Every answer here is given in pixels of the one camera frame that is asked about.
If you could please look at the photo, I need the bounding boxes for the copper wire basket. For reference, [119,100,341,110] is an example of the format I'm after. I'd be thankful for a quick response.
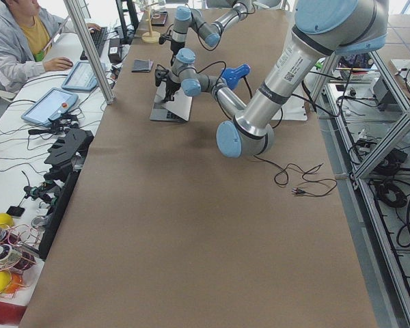
[0,228,38,297]

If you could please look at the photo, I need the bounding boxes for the black computer monitor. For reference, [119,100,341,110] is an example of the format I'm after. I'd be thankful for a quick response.
[115,0,139,44]

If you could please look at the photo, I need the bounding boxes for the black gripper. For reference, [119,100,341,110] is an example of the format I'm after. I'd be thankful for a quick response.
[170,39,185,57]
[163,77,180,103]

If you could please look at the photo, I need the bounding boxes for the aluminium frame post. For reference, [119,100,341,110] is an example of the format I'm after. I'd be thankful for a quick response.
[64,0,114,105]

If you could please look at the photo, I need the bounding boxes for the folded grey cloth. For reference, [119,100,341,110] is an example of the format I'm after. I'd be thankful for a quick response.
[131,59,154,72]

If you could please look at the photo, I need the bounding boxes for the small black power box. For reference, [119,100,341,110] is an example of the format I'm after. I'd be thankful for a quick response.
[108,38,122,64]

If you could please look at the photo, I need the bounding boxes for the black tool rack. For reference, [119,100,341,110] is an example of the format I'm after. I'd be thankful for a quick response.
[37,128,95,260]

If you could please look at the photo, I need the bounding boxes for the grey laptop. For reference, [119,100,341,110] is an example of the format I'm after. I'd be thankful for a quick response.
[150,82,192,122]

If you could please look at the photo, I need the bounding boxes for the black tray at table edge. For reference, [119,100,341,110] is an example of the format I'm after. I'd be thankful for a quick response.
[150,12,168,27]

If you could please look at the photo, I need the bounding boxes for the seated person in grey hoodie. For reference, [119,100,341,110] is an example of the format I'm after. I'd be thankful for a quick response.
[0,0,102,93]

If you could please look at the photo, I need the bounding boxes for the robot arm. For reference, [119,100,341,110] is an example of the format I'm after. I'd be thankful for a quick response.
[154,1,389,158]
[168,1,254,58]

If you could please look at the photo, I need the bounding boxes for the near teach pendant tablet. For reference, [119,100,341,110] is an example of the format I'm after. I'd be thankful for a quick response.
[21,87,78,126]

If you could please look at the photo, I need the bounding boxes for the black keyboard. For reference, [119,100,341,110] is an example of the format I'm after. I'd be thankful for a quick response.
[89,27,108,57]

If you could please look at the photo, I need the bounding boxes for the blue desk lamp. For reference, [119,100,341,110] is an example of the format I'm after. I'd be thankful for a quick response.
[221,64,252,97]

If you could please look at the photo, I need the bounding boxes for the yellow ball upper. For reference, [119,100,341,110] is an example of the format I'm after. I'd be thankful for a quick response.
[0,213,14,228]

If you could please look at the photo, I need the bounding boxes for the wooden cup stand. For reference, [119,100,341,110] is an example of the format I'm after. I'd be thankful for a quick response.
[135,0,166,44]

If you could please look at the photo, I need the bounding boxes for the far teach pendant tablet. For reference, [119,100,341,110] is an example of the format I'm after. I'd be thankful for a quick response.
[61,61,98,92]

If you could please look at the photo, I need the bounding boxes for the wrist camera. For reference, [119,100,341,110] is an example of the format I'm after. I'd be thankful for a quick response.
[159,29,172,45]
[154,68,169,87]

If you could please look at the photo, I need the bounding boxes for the black lamp power cable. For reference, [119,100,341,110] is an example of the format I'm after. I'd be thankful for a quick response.
[252,155,338,198]

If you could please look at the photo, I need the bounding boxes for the teach pendant tablet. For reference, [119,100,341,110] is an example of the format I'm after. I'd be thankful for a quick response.
[61,61,98,92]
[21,87,78,126]

